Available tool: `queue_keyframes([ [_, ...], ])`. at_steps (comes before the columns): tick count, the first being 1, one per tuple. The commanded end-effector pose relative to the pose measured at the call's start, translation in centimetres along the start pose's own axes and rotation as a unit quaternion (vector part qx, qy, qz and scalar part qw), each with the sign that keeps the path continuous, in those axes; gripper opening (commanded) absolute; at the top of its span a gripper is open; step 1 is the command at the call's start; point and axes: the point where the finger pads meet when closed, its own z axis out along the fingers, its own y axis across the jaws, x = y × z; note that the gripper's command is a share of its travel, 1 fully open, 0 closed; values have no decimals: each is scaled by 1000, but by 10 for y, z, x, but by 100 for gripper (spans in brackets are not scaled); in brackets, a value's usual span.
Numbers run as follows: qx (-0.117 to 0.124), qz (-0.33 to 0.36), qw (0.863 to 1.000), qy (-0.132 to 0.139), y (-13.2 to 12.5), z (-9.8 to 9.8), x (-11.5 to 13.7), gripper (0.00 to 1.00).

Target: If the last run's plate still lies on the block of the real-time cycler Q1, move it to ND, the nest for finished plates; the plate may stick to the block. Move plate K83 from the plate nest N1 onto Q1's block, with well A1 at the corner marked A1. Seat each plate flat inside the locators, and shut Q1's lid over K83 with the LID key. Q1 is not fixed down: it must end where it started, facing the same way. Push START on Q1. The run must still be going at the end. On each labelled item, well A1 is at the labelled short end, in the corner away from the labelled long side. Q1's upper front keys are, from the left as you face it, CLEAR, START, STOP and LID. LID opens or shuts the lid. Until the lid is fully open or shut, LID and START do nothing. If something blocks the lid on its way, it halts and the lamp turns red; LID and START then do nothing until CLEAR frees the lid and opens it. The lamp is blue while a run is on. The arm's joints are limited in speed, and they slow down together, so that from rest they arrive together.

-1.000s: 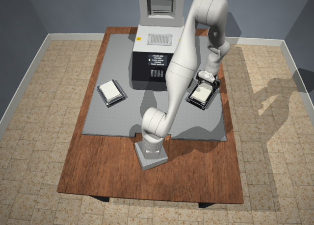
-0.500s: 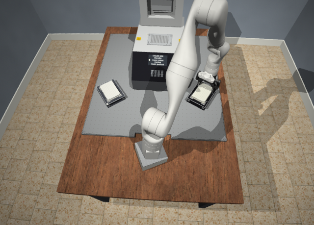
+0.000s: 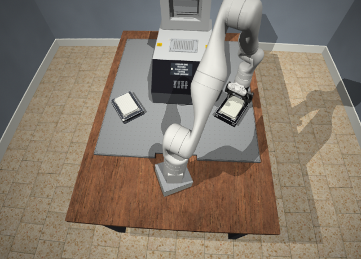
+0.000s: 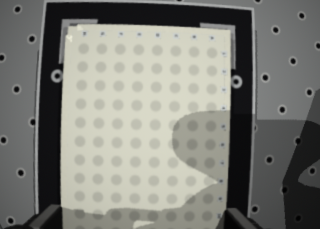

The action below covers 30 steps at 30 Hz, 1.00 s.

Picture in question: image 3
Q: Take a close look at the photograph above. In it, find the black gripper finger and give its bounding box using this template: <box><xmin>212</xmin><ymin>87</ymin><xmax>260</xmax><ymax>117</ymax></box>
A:
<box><xmin>240</xmin><ymin>91</ymin><xmax>254</xmax><ymax>106</ymax></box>
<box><xmin>225</xmin><ymin>84</ymin><xmax>235</xmax><ymax>99</ymax></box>

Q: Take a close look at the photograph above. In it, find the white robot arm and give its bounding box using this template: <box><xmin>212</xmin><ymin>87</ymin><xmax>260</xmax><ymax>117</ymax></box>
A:
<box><xmin>162</xmin><ymin>0</ymin><xmax>264</xmax><ymax>183</ymax></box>

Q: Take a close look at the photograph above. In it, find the cream rectangular well plate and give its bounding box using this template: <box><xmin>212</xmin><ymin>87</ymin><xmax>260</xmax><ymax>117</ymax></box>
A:
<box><xmin>220</xmin><ymin>95</ymin><xmax>244</xmax><ymax>119</ymax></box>

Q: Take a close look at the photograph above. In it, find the black rectangular frame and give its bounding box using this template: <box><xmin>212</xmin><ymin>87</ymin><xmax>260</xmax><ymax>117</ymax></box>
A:
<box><xmin>214</xmin><ymin>97</ymin><xmax>249</xmax><ymax>127</ymax></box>

